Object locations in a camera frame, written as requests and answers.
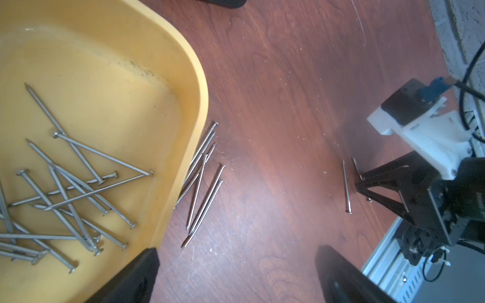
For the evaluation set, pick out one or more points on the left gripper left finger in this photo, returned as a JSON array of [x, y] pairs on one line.
[[134, 283]]

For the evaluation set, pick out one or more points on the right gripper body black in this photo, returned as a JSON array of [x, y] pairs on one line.
[[443, 212]]

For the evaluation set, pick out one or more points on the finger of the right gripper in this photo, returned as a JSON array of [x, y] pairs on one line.
[[398, 208], [408, 170]]

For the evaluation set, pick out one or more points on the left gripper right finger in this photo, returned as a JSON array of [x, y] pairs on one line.
[[341, 281]]

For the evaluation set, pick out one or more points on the yellow plastic storage box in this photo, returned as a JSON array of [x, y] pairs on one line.
[[121, 79]]

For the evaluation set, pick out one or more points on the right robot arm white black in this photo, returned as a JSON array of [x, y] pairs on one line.
[[438, 188]]

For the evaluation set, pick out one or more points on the steel nail lone right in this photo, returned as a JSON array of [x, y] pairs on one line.
[[346, 187]]

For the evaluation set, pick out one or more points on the steel nail long lower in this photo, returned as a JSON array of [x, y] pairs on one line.
[[203, 215]]

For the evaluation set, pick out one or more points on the steel nail bundle nail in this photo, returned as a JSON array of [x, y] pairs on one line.
[[201, 149]]

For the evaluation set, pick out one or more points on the black plastic tool case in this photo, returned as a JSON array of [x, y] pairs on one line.
[[231, 4]]

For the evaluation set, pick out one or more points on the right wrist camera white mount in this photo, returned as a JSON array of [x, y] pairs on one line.
[[412, 112]]

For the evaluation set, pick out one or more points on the aluminium front rail frame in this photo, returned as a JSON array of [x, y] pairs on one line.
[[394, 274]]

